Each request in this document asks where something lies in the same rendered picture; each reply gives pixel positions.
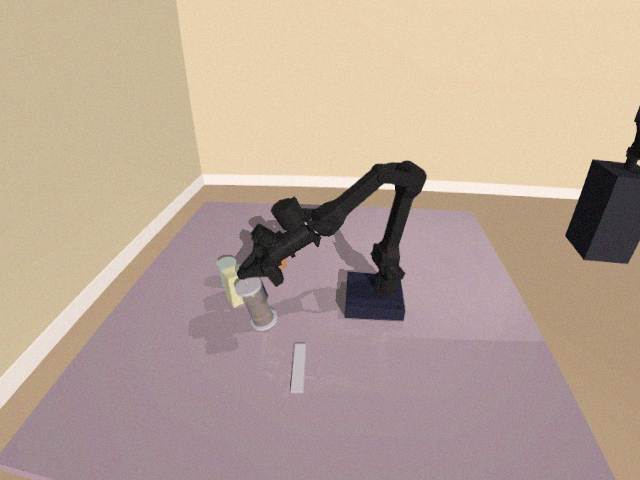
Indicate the white flat bar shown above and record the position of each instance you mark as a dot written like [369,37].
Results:
[297,384]

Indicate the cream block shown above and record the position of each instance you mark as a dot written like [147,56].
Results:
[230,280]

